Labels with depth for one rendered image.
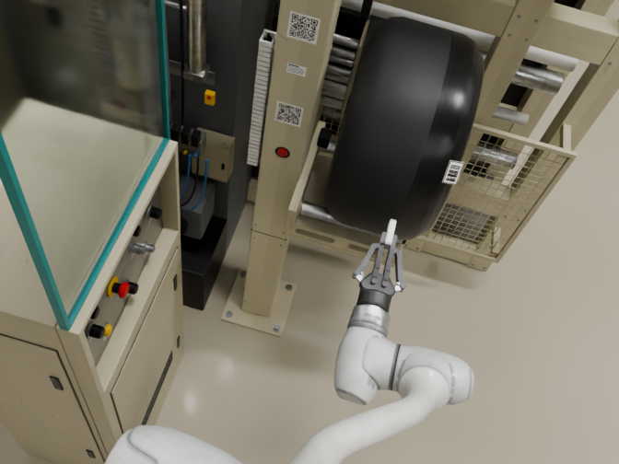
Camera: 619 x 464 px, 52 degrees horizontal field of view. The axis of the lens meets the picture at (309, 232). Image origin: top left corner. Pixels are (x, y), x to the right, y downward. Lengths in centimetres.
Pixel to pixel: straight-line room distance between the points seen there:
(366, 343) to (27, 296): 71
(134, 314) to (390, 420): 83
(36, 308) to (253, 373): 143
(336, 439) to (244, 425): 150
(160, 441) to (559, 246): 276
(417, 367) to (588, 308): 206
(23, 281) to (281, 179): 89
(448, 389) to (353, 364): 20
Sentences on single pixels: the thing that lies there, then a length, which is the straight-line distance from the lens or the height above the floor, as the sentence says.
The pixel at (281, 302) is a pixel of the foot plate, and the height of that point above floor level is 1.
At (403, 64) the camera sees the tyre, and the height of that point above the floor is 148.
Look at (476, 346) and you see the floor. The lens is 297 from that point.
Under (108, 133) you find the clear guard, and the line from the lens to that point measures 126.
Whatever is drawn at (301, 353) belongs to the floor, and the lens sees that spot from 274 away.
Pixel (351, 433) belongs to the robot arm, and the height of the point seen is 140.
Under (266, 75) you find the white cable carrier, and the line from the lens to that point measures 174.
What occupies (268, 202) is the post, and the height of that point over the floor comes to 81.
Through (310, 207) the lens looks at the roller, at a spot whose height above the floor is 92.
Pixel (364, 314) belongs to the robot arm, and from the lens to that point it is 143.
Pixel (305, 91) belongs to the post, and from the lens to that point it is 173.
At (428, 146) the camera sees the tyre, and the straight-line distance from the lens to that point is 158.
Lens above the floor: 248
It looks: 55 degrees down
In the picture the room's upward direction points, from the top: 15 degrees clockwise
